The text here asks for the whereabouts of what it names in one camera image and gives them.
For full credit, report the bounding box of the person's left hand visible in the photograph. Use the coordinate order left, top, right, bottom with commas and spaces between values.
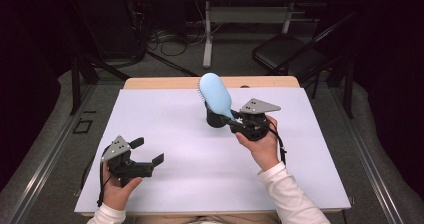
101, 162, 144, 212

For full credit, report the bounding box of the left hand-held gripper black cable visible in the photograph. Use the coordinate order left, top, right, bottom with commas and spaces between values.
96, 159, 113, 208

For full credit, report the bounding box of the black folding chair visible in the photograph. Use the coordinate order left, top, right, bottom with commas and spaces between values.
251, 11, 357, 100

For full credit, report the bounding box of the white table mat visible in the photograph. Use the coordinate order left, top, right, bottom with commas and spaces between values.
73, 87, 352, 215

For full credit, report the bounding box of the black floor socket frame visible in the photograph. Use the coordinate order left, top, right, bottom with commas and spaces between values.
72, 118, 94, 135

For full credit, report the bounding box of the black mesh pen cup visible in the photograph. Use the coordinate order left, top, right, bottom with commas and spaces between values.
205, 100, 234, 129

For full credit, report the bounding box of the right hand-held gripper black cable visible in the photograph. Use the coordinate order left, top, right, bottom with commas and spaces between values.
268, 119, 288, 167

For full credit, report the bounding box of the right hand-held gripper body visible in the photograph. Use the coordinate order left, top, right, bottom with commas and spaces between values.
229, 98, 282, 142

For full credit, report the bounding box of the metal floor rail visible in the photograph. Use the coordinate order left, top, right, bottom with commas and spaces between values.
5, 83, 98, 224
327, 85, 405, 224

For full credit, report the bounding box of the black metal stand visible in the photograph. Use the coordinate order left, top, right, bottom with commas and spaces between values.
68, 52, 132, 117
326, 55, 355, 120

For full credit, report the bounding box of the white-legged desk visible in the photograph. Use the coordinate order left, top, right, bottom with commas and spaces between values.
183, 0, 336, 69

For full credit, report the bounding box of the tangle of floor cables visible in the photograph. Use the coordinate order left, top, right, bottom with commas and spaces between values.
146, 23, 208, 57

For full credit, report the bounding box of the person's lap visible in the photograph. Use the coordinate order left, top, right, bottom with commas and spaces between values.
133, 213, 282, 224

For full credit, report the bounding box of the light blue hairbrush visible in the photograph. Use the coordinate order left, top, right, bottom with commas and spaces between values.
198, 72, 238, 121

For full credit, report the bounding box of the person's right hand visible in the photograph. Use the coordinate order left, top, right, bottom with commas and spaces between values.
234, 114, 281, 172

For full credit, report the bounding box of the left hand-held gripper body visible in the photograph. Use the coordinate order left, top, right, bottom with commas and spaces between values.
100, 135, 155, 188

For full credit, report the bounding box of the hand-held gripper black cable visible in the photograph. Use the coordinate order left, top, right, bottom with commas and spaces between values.
268, 119, 288, 167
96, 159, 113, 208

